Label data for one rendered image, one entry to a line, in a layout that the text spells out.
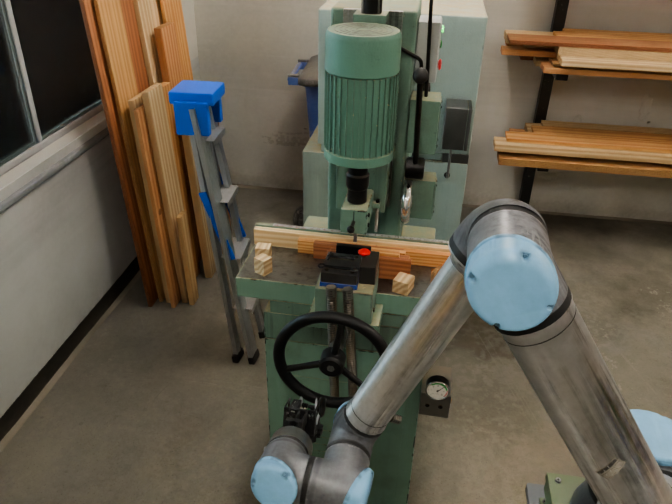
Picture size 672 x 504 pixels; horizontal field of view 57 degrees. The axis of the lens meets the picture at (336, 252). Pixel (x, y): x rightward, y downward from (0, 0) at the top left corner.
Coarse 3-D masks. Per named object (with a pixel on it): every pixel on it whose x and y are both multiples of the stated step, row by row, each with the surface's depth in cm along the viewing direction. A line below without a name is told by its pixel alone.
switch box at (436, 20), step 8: (424, 16) 170; (432, 16) 170; (440, 16) 170; (424, 24) 164; (432, 24) 164; (440, 24) 163; (424, 32) 165; (432, 32) 164; (440, 32) 165; (424, 40) 166; (432, 40) 166; (416, 48) 167; (424, 48) 167; (432, 48) 167; (424, 56) 168; (432, 56) 168; (416, 64) 169; (424, 64) 169; (432, 64) 169; (432, 72) 170; (432, 80) 171
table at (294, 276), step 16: (272, 256) 171; (288, 256) 171; (304, 256) 172; (240, 272) 164; (272, 272) 164; (288, 272) 164; (304, 272) 165; (320, 272) 165; (416, 272) 166; (240, 288) 163; (256, 288) 163; (272, 288) 162; (288, 288) 161; (304, 288) 160; (384, 288) 159; (416, 288) 159; (384, 304) 158; (400, 304) 157
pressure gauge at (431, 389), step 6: (432, 378) 162; (438, 378) 161; (444, 378) 161; (426, 384) 162; (432, 384) 161; (438, 384) 160; (444, 384) 160; (426, 390) 162; (432, 390) 162; (444, 390) 161; (432, 396) 163; (438, 396) 162; (444, 396) 162
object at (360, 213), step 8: (368, 192) 168; (344, 200) 164; (368, 200) 164; (344, 208) 160; (352, 208) 160; (360, 208) 160; (368, 208) 161; (344, 216) 160; (352, 216) 160; (360, 216) 160; (368, 216) 161; (344, 224) 162; (360, 224) 161; (368, 224) 162; (344, 232) 163; (360, 232) 162
